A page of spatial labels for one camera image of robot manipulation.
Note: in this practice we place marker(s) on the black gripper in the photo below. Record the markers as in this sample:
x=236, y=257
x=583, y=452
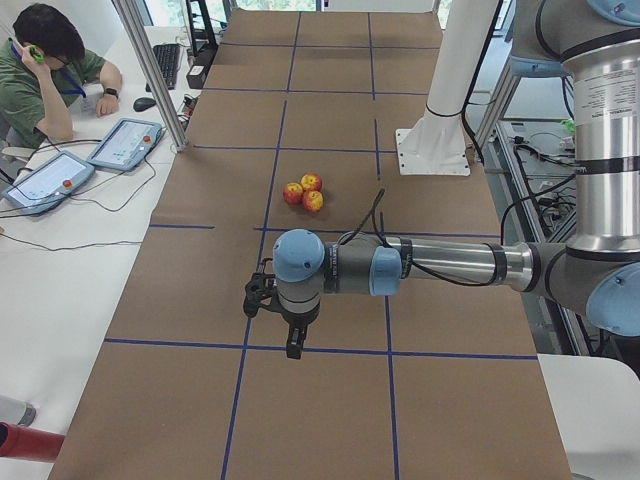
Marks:
x=298, y=319

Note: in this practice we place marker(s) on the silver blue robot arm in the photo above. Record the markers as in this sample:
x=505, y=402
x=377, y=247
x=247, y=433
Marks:
x=595, y=273

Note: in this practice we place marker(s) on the red yellow apple front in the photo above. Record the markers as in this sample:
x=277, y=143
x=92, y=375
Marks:
x=312, y=201

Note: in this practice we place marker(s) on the red yellow apple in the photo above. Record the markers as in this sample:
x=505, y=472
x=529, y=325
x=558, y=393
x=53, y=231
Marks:
x=311, y=182
x=293, y=193
x=312, y=201

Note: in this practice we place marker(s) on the red yellow apple left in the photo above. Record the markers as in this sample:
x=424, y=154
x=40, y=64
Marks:
x=293, y=193

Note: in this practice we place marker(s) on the red yellow apple top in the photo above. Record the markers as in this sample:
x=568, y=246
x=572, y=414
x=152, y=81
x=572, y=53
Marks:
x=311, y=182

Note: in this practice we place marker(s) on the far blue teach pendant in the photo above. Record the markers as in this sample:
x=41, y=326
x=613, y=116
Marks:
x=126, y=145

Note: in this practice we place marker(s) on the blue teach pendant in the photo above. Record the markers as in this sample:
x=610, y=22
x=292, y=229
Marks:
x=126, y=145
x=48, y=185

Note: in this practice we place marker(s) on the black computer mouse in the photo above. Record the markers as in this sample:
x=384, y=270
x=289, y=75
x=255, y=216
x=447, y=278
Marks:
x=143, y=103

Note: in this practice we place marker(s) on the black box with label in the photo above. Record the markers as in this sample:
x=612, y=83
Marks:
x=196, y=77

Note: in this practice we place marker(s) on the near blue teach pendant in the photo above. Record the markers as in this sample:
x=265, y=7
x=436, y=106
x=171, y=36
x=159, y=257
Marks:
x=48, y=185

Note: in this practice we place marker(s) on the grey metal cylinder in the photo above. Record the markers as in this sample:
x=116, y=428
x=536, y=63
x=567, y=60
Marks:
x=16, y=412

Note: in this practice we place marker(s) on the red cylinder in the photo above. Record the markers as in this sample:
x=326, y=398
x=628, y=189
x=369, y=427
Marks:
x=25, y=443

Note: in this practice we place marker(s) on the black computer keyboard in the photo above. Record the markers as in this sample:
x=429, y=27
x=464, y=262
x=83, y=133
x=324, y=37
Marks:
x=168, y=60

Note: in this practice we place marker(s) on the person in green shirt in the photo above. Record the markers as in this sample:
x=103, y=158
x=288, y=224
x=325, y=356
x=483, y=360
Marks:
x=44, y=69

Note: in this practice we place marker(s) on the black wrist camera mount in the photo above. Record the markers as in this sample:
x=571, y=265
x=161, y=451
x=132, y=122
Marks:
x=260, y=291

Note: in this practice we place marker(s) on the white pedestal base plate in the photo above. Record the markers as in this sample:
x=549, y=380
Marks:
x=433, y=146

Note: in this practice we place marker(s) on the aluminium frame post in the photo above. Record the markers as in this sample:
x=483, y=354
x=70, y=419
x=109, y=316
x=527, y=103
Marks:
x=132, y=22

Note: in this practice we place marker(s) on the aluminium frame right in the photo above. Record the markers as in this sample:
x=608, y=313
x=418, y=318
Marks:
x=500, y=100

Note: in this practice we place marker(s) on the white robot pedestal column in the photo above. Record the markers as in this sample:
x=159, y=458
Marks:
x=470, y=24

